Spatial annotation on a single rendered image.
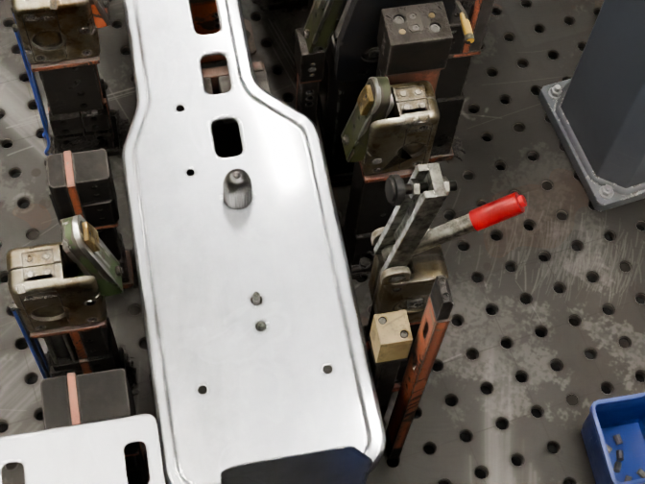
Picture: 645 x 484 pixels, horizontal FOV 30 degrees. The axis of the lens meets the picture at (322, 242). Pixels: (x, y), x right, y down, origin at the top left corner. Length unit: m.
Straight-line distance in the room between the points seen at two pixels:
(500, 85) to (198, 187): 0.62
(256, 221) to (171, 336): 0.16
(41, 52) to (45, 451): 0.51
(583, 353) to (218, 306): 0.56
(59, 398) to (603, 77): 0.81
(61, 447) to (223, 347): 0.19
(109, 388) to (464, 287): 0.56
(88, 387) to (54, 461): 0.09
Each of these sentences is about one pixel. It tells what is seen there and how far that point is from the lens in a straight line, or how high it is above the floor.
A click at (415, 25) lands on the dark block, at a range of 1.32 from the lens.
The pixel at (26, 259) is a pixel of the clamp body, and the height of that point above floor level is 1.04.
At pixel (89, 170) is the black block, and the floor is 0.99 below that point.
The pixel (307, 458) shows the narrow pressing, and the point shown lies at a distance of 0.88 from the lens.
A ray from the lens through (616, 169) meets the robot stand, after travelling 1.69.
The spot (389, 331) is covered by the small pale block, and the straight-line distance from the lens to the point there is 1.20.
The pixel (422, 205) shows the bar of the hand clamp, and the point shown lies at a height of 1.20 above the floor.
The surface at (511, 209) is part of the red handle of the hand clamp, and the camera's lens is 1.19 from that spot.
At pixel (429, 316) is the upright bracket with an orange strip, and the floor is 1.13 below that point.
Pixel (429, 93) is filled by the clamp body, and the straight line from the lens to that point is 1.33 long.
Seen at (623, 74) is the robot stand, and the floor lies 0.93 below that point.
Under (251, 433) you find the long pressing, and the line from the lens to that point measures 1.23.
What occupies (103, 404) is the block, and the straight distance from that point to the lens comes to 1.27.
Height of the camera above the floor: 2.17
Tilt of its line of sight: 64 degrees down
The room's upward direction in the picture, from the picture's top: 6 degrees clockwise
